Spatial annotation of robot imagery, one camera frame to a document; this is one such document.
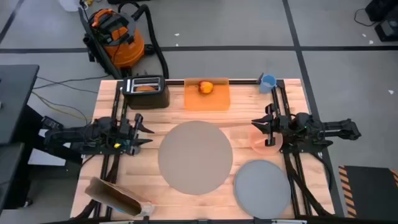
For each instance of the pink bowl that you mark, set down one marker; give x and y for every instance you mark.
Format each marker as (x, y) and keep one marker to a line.
(259, 146)

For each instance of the round grey placemat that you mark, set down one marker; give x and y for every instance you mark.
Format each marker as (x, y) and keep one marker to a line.
(195, 158)

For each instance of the brown cereal bag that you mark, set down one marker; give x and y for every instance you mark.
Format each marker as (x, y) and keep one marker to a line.
(115, 196)

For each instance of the black desk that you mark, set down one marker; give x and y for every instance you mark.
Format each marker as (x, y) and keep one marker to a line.
(15, 99)

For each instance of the orange black shop vacuum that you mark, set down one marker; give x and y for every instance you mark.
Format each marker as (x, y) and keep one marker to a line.
(124, 40)

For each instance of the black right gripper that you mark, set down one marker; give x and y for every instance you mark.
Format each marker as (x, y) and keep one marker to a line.
(281, 126)

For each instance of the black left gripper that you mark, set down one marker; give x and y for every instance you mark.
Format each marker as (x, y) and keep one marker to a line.
(127, 132)

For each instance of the red yellow apple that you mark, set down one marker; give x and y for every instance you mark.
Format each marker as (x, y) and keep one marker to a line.
(206, 87)

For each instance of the light blue cup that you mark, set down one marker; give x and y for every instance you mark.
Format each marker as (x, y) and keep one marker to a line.
(267, 84)

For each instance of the black equipment case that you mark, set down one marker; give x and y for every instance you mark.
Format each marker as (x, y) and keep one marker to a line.
(385, 18)

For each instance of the orange cutting board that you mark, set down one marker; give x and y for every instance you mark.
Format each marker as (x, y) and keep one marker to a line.
(206, 101)

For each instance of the grey round plate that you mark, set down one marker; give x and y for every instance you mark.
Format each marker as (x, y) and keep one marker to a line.
(262, 189)

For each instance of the black aluminium table frame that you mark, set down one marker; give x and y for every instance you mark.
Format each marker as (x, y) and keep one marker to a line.
(292, 174)

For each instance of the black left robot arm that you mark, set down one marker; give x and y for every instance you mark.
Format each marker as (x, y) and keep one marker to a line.
(77, 137)

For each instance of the black power brick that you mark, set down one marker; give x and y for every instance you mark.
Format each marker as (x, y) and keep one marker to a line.
(52, 123)

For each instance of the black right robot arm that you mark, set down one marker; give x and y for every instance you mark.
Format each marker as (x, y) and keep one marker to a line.
(326, 129)

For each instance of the black hazard-striped floor mat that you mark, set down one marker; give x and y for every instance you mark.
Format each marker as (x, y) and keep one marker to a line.
(370, 189)

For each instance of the black two-slot toaster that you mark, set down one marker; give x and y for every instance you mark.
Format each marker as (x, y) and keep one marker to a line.
(149, 99)

